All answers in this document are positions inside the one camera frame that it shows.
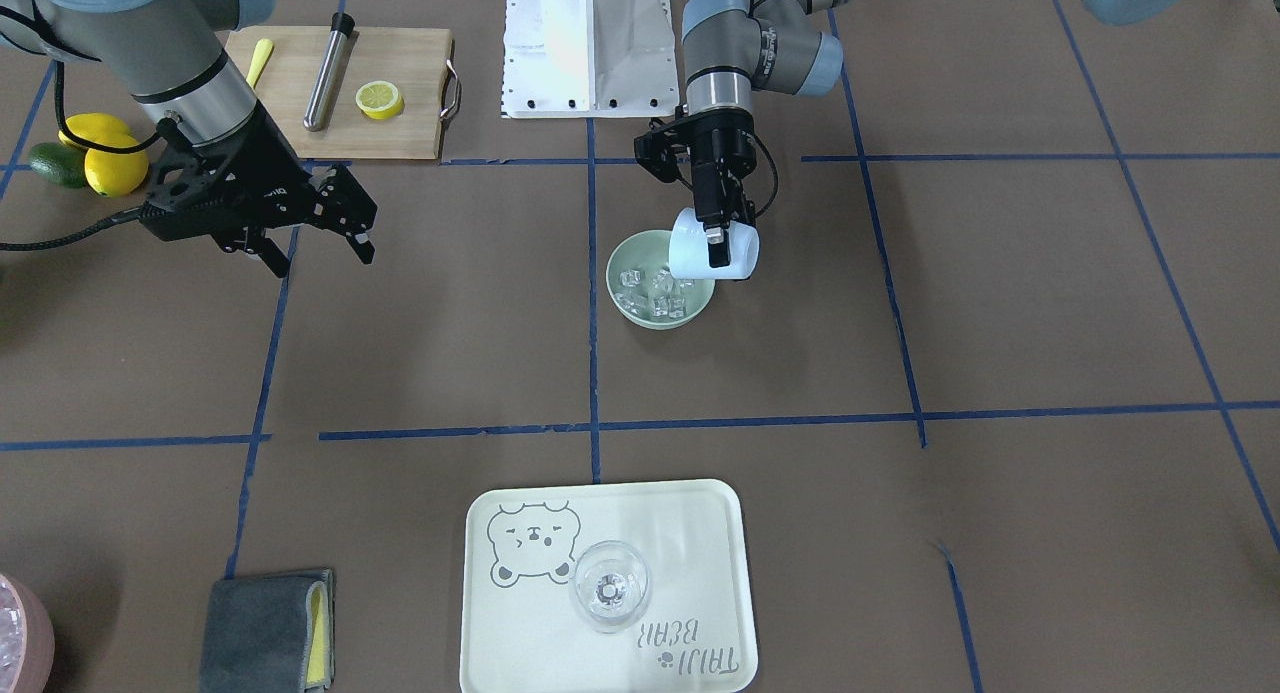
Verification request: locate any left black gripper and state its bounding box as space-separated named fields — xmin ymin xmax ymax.
xmin=634 ymin=108 xmax=756 ymax=269

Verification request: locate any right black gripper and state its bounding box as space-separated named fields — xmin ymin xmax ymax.
xmin=140 ymin=102 xmax=378 ymax=279

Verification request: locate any light blue cup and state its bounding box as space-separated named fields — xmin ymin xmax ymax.
xmin=667 ymin=208 xmax=760 ymax=281

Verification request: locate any green bowl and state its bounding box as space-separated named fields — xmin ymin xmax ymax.
xmin=605 ymin=231 xmax=716 ymax=330

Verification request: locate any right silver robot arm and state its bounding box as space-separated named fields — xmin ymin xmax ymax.
xmin=3 ymin=0 xmax=378 ymax=278

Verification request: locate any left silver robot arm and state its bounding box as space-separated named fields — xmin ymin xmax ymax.
xmin=634 ymin=0 xmax=1180 ymax=281

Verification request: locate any pink bowl with ice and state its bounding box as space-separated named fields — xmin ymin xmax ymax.
xmin=1 ymin=574 xmax=56 ymax=692

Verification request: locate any half lemon slice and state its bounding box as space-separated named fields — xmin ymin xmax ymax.
xmin=355 ymin=81 xmax=404 ymax=122

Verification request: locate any yellow plastic knife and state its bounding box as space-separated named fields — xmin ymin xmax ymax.
xmin=246 ymin=38 xmax=275 ymax=90

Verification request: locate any yellow lemon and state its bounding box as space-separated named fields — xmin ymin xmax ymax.
xmin=83 ymin=149 xmax=150 ymax=197
xmin=58 ymin=111 xmax=140 ymax=151

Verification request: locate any wooden cutting board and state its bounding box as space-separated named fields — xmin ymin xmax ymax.
xmin=225 ymin=26 xmax=457 ymax=160

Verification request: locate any steel muddler black tip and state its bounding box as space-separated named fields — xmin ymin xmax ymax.
xmin=302 ymin=12 xmax=355 ymax=132

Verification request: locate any green lime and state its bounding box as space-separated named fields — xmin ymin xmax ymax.
xmin=27 ymin=142 xmax=88 ymax=190

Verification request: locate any cream bear tray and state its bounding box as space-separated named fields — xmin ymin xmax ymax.
xmin=460 ymin=479 xmax=759 ymax=692

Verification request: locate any clear wine glass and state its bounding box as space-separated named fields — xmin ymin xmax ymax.
xmin=571 ymin=541 xmax=653 ymax=634

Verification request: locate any grey folded cloth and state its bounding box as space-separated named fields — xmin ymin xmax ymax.
xmin=197 ymin=567 xmax=335 ymax=692

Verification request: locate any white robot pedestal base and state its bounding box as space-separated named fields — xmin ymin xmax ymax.
xmin=500 ymin=0 xmax=681 ymax=119

